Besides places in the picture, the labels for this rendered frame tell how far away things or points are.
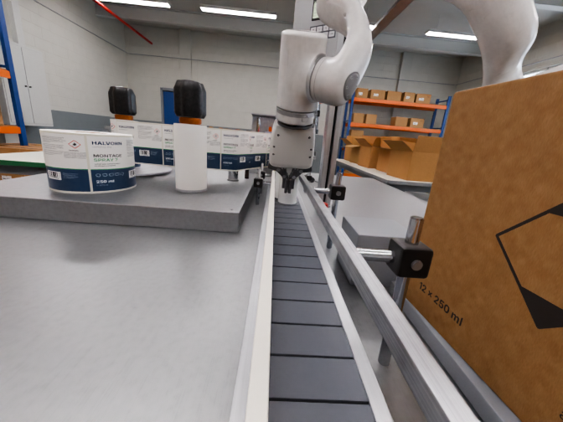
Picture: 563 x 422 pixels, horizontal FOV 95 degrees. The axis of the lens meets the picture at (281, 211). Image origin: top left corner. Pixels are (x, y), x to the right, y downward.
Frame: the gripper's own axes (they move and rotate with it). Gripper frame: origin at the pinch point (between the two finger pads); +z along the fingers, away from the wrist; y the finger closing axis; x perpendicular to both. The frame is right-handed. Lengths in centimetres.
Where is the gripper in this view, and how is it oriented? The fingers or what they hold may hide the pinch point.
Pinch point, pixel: (287, 183)
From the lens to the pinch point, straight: 65.3
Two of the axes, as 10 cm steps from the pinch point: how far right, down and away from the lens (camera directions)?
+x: -0.1, 5.9, -8.1
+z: -0.8, 8.1, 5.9
